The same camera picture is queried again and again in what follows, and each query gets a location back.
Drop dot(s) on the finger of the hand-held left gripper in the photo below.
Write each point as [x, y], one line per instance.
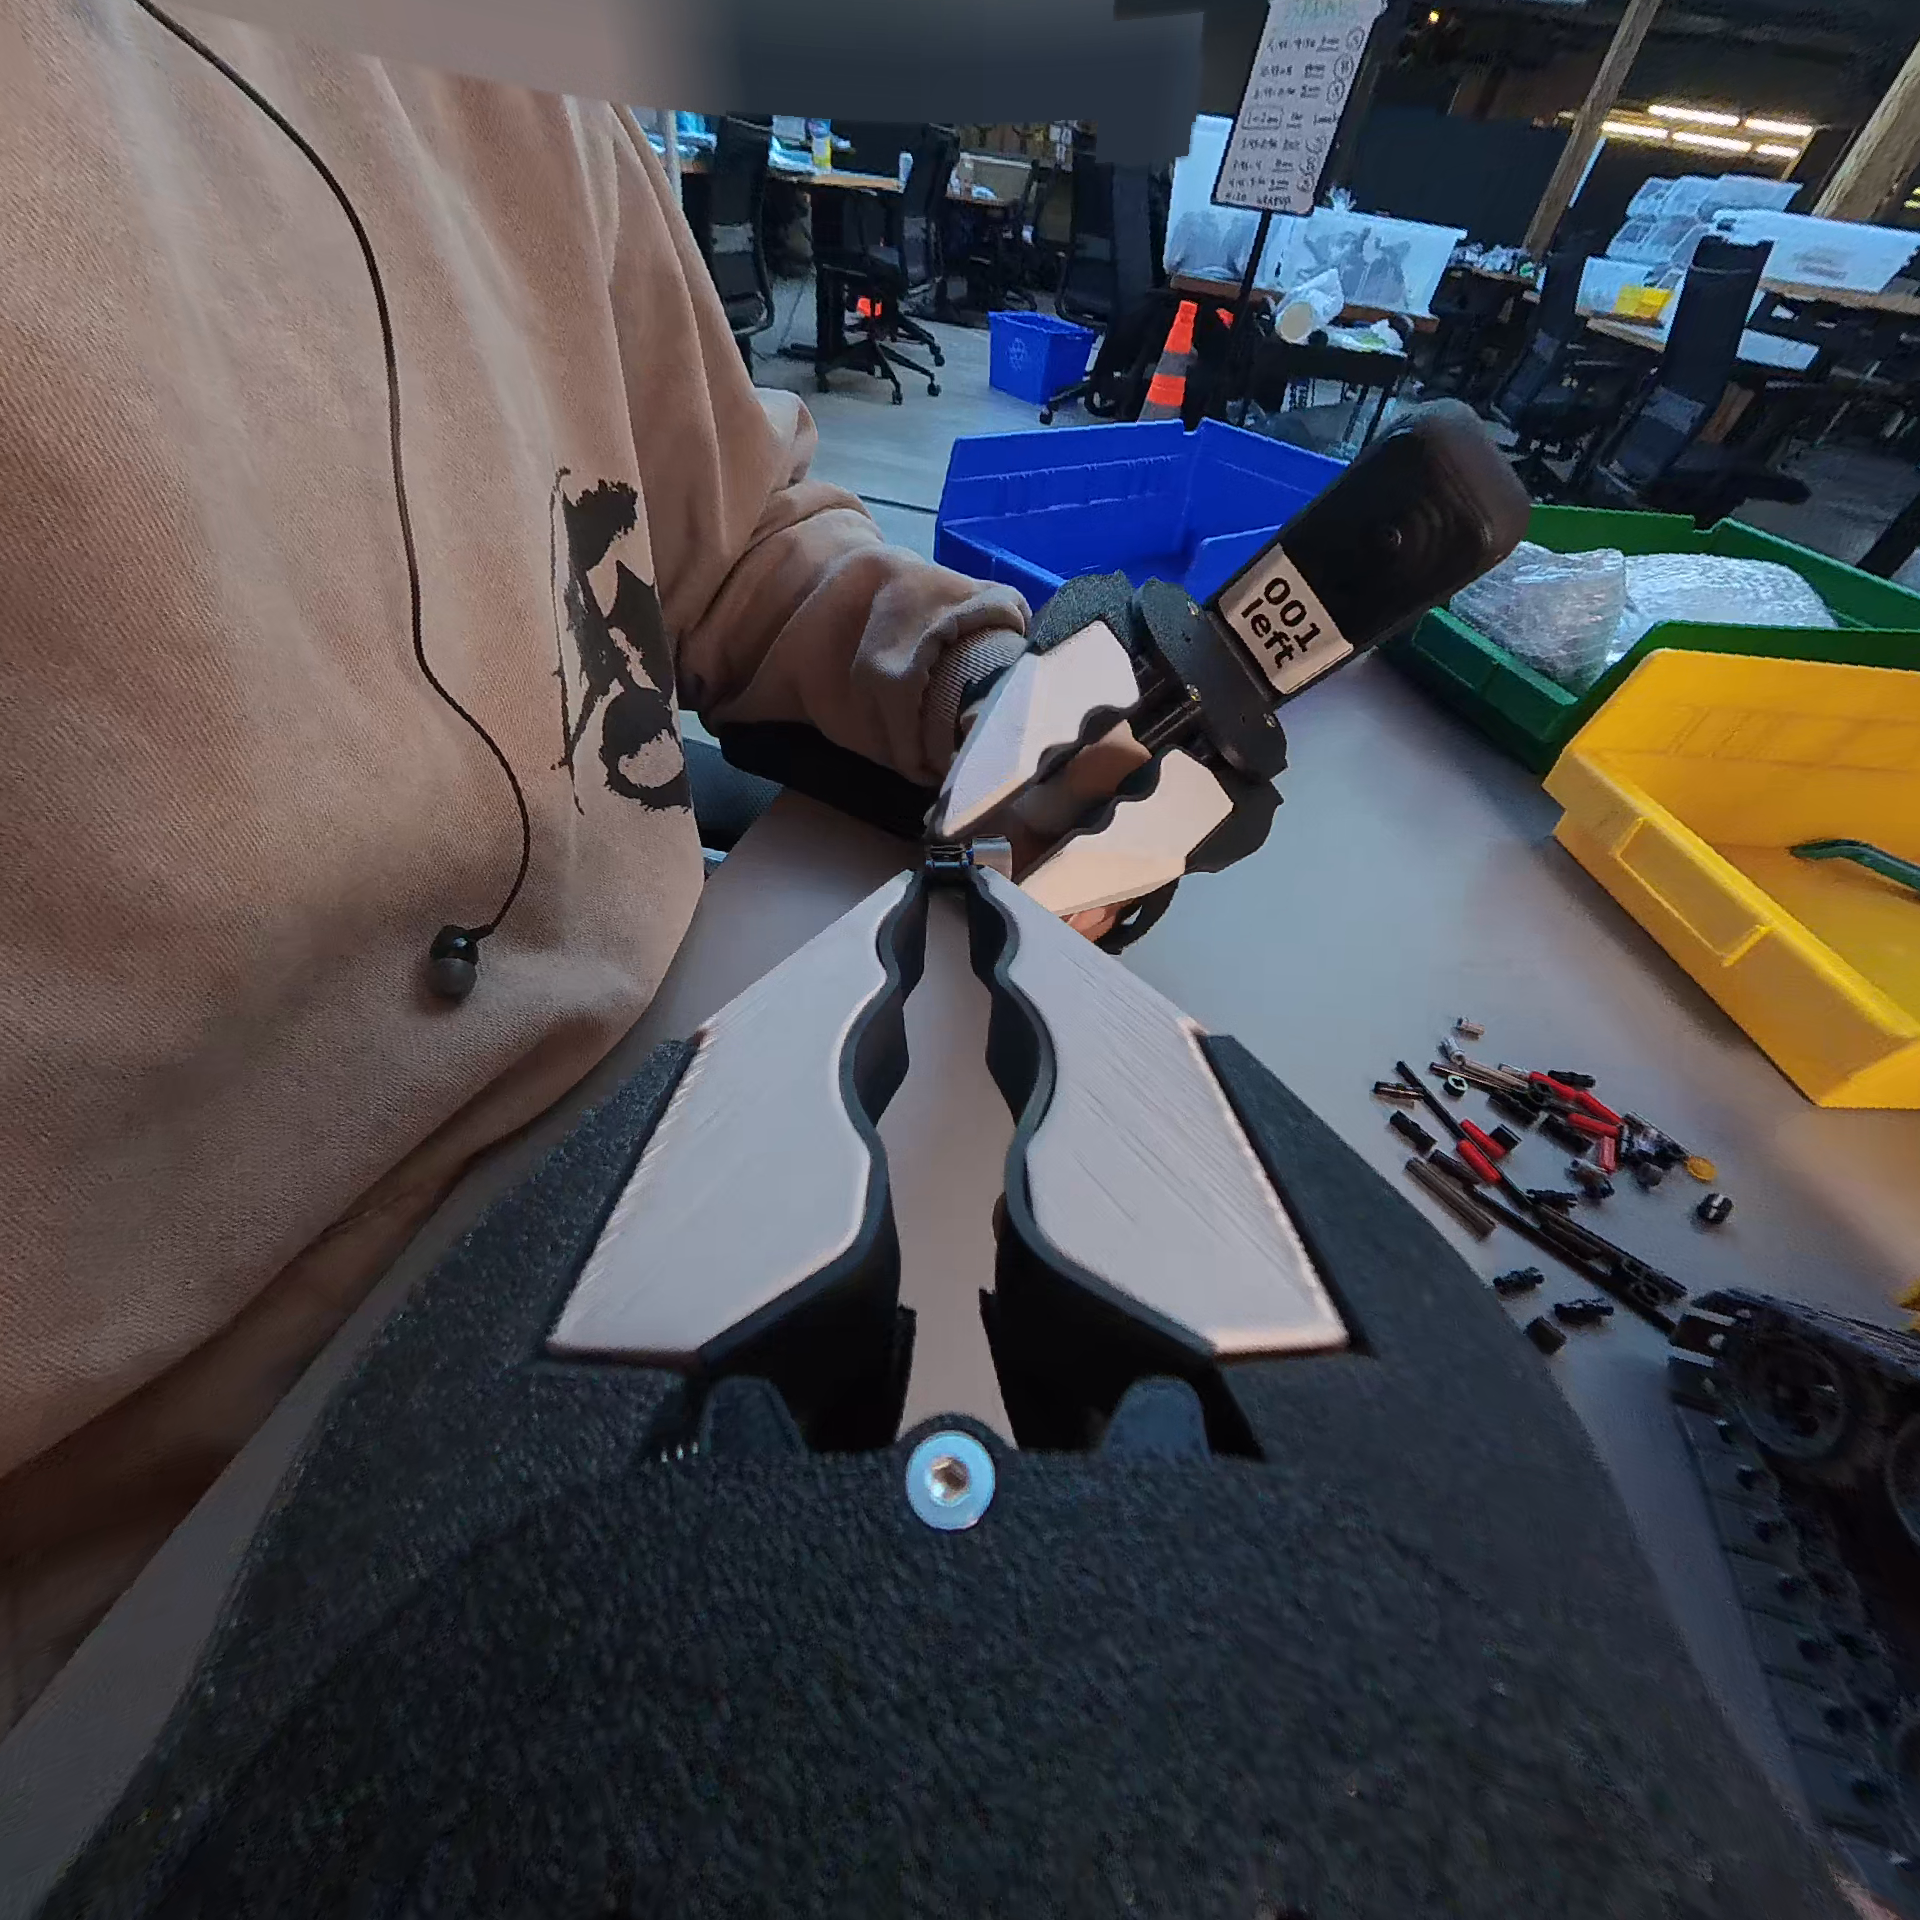
[1142, 825]
[1036, 721]

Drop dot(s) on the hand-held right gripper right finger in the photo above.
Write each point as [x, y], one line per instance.
[1155, 1200]

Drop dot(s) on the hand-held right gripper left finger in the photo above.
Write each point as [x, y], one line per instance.
[750, 1200]

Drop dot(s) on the blue grey connector assembly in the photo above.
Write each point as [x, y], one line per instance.
[964, 862]

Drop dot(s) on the clear plastic bag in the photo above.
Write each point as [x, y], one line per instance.
[1622, 603]

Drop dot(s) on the green storage bin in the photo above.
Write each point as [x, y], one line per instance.
[1500, 708]

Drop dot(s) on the blue storage bin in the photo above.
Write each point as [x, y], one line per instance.
[1043, 355]
[1111, 511]

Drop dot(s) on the black office chair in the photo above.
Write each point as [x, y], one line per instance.
[885, 270]
[1682, 392]

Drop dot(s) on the orange traffic cone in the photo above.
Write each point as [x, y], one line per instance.
[1171, 355]

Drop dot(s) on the pile of small pins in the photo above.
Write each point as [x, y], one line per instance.
[1533, 1142]

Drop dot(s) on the white sign board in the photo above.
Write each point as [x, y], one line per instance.
[1298, 105]

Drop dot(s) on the yellow storage bin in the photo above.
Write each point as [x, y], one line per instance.
[1740, 841]

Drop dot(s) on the green curved tool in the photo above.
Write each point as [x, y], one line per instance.
[1862, 864]

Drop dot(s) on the person's beige jacket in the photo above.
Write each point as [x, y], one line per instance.
[240, 751]

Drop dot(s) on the yellow tracked toy robot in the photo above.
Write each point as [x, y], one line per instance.
[1802, 1500]

